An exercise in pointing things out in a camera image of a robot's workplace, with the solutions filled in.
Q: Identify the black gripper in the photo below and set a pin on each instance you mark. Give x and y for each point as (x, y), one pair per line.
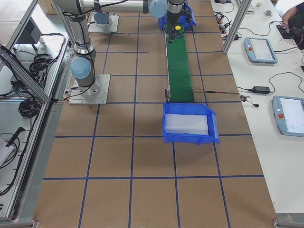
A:
(171, 24)

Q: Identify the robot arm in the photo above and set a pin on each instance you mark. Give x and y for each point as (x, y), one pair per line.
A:
(172, 9)
(82, 67)

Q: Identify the blue source bin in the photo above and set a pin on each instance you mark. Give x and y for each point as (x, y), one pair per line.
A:
(192, 21)

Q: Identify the green conveyor belt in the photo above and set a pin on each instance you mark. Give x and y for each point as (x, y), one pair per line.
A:
(180, 86)

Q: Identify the teach pendant far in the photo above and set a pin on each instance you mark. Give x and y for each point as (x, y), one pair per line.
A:
(259, 50)

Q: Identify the teach pendant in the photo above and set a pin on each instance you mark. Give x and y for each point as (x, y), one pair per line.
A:
(259, 50)
(289, 115)

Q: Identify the white foam pad destination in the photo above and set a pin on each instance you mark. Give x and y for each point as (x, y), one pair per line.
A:
(186, 123)

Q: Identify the black power adapter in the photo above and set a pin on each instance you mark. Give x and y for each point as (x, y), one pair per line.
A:
(260, 89)

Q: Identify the blue destination bin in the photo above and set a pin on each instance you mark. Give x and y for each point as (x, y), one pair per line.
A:
(193, 109)

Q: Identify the teach pendant near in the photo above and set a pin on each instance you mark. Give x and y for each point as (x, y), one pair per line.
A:
(289, 115)

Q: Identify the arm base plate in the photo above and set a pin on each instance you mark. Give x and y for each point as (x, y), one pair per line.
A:
(96, 94)
(110, 27)

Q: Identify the aluminium frame post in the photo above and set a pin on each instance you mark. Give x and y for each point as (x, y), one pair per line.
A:
(236, 24)

